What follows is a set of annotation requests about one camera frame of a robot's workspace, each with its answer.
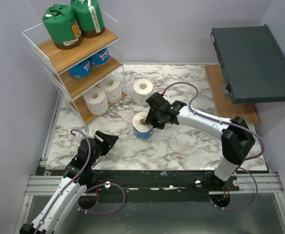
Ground white patterned roll blue dots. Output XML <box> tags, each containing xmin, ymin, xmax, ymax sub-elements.
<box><xmin>83</xmin><ymin>87</ymin><xmax>108</xmax><ymax>116</ymax></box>

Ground green roll white label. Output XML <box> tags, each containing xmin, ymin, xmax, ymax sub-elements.
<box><xmin>70</xmin><ymin>0</ymin><xmax>105</xmax><ymax>38</ymax></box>

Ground green roll orange label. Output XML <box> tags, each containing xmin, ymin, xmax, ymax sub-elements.
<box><xmin>42</xmin><ymin>4</ymin><xmax>83</xmax><ymax>50</ymax></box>

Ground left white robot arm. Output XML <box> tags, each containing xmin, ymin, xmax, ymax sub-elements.
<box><xmin>19</xmin><ymin>129</ymin><xmax>125</xmax><ymax>234</ymax></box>

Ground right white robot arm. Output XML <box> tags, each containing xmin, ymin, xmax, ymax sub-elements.
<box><xmin>145</xmin><ymin>92</ymin><xmax>255</xmax><ymax>191</ymax></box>

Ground wooden board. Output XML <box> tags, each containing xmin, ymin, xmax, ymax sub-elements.
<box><xmin>204</xmin><ymin>65</ymin><xmax>260</xmax><ymax>124</ymax></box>

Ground dark teal metal box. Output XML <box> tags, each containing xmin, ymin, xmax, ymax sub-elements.
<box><xmin>210</xmin><ymin>25</ymin><xmax>285</xmax><ymax>104</ymax></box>

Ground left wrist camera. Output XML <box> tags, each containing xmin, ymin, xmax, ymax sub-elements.
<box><xmin>82</xmin><ymin>126</ymin><xmax>90</xmax><ymax>135</ymax></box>

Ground white wire wooden shelf unit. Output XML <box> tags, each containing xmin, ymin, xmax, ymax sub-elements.
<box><xmin>22</xmin><ymin>12</ymin><xmax>127</xmax><ymax>125</ymax></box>

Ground black mounting rail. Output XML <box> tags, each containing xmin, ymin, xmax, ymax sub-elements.
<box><xmin>81</xmin><ymin>170</ymin><xmax>240</xmax><ymax>203</ymax></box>

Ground aluminium extrusion rail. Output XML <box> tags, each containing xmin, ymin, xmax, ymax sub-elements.
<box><xmin>13</xmin><ymin>92</ymin><xmax>285</xmax><ymax>234</ymax></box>

